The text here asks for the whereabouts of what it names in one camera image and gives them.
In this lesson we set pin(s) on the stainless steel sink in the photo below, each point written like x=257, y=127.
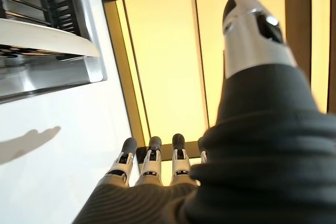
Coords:
x=52, y=77

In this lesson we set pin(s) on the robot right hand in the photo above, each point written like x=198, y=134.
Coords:
x=262, y=155

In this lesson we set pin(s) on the beige round plate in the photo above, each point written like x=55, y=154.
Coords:
x=52, y=40

